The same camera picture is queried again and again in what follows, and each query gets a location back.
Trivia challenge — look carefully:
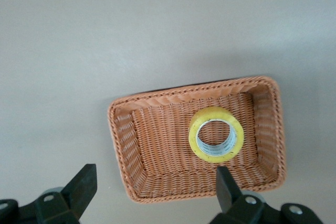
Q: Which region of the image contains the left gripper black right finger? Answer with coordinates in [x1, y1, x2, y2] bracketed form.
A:
[209, 166, 322, 224]

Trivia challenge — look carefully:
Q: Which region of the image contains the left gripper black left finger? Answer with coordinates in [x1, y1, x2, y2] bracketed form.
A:
[0, 163, 98, 224]

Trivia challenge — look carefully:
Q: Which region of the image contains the yellow tape roll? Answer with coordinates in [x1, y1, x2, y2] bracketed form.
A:
[188, 106, 245, 164]

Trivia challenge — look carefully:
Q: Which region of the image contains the brown wicker basket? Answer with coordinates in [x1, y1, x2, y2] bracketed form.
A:
[107, 75, 289, 205]

